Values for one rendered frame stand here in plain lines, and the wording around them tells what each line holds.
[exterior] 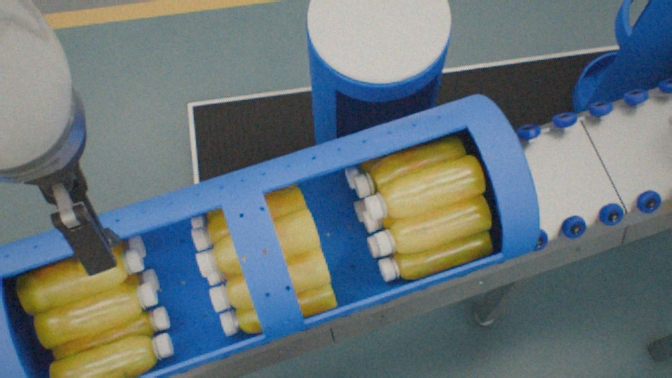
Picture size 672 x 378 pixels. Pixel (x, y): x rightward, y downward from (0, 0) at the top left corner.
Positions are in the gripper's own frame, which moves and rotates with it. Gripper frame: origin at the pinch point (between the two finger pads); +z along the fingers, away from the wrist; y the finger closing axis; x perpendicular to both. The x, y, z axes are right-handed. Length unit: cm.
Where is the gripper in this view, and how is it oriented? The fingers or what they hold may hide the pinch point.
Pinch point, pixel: (80, 178)
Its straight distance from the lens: 81.1
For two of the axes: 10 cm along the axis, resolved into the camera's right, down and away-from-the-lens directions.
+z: -1.1, 1.7, 9.8
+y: 3.7, 9.2, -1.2
